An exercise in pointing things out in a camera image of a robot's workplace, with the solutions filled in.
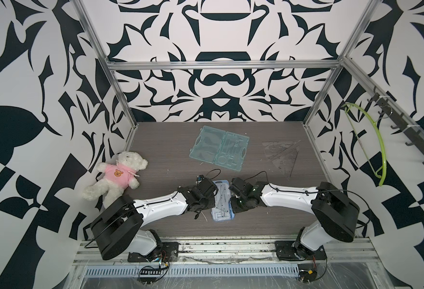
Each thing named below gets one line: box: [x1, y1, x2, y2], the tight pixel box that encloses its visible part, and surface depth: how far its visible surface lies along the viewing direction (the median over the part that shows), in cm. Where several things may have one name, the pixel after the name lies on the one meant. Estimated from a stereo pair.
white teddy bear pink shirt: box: [82, 151, 149, 209], surface depth 89 cm
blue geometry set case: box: [210, 180, 235, 223], surface depth 85 cm
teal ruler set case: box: [189, 125, 250, 171], surface depth 108 cm
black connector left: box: [136, 264, 169, 286], surface depth 73 cm
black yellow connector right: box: [297, 263, 318, 284], surface depth 73 cm
